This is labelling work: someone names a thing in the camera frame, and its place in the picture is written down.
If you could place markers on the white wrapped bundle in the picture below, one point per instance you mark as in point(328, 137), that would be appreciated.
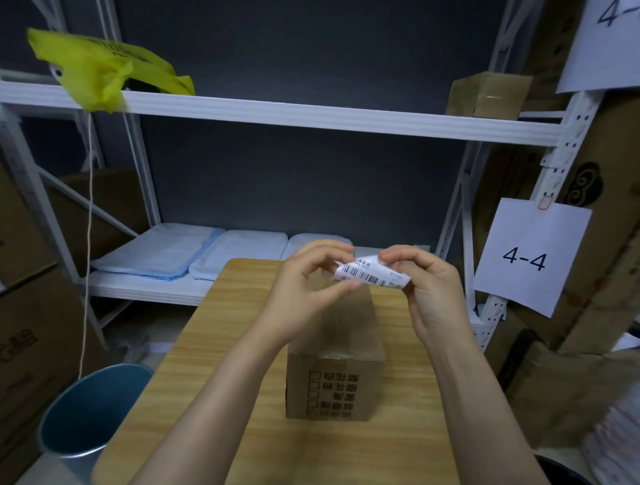
point(617, 429)

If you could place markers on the small taped cardboard box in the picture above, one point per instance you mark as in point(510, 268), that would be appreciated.
point(487, 95)

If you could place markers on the printed brown cardboard box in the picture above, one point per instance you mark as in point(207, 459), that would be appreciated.
point(335, 369)

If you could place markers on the person's left hand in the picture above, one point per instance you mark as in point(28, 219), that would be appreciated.
point(300, 295)

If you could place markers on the white metal shelving rack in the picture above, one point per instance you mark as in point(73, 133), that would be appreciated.
point(320, 116)

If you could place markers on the red paper clip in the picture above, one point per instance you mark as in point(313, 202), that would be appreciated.
point(545, 202)

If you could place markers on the person's left thumb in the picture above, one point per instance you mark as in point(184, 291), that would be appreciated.
point(340, 289)

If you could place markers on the white paper shelf sign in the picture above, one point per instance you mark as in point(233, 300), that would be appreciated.
point(600, 45)
point(530, 255)

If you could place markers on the person's left forearm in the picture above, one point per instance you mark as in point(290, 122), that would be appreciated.
point(220, 404)

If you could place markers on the person's right thumb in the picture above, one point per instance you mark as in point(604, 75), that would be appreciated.
point(407, 292)

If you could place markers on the blue round waste bin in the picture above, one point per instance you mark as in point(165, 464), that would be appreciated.
point(85, 419)

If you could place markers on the light blue folded pad pack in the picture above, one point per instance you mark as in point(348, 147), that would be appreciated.
point(155, 252)
point(240, 255)
point(312, 242)

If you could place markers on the large brown cardboard carton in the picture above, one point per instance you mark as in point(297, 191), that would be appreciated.
point(30, 359)
point(20, 230)

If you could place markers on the person's right hand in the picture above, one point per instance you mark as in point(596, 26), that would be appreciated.
point(435, 300)

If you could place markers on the person's right forearm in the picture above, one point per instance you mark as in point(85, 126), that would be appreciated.
point(480, 399)

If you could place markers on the white barcode label sticker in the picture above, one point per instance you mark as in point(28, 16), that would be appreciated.
point(367, 274)

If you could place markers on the black round container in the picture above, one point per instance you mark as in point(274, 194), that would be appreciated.
point(560, 472)

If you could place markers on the yellow plastic bag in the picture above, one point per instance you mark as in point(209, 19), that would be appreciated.
point(105, 70)

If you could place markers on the tall brown carton with emblem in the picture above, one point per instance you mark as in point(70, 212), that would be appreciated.
point(605, 215)

